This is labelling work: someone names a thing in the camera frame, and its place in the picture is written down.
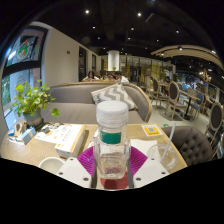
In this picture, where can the yellow square table sticker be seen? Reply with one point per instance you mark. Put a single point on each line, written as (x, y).
(151, 130)

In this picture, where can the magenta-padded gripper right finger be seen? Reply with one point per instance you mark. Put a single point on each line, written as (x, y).
(150, 171)

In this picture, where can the flat round red coaster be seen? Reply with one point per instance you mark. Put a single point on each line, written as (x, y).
(113, 184)

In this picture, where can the round window poster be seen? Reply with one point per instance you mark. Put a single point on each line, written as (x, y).
(25, 48)

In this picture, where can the grey chevron cushion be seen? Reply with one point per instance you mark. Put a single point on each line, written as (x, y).
(113, 95)

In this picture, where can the grey curved sofa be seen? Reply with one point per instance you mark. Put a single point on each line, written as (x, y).
(73, 103)

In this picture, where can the group of round-backed chairs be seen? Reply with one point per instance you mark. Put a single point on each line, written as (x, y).
(173, 95)

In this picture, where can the person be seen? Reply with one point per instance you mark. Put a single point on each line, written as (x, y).
(121, 78)
(90, 76)
(110, 77)

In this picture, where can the white and orange tissue box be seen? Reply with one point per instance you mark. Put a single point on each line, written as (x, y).
(70, 141)

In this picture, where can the spotted beige pouch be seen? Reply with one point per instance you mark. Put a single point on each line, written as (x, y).
(20, 127)

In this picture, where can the clear bottle with white cap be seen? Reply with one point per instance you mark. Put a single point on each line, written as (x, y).
(111, 150)

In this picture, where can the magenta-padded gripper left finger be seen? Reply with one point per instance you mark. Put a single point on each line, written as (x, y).
(75, 171)

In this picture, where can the clear plastic cup with straw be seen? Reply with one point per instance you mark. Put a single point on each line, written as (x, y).
(166, 156)

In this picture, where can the white paper napkin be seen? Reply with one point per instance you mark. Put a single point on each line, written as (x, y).
(143, 146)

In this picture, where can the blue tissue pack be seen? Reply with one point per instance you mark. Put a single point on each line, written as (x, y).
(25, 135)

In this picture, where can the grey tufted armchair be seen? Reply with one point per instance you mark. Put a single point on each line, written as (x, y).
(190, 143)

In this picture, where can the green potted plant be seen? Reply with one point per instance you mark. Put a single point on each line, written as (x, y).
(31, 100)

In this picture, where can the white printed leaflet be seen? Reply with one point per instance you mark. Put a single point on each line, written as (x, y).
(48, 133)

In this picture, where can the group of ceiling spotlights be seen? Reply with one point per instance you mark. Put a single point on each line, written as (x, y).
(87, 11)

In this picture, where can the white printed paper slip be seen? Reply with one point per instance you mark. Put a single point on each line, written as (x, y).
(92, 140)

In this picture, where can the white round pillar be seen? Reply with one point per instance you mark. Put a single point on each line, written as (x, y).
(113, 60)

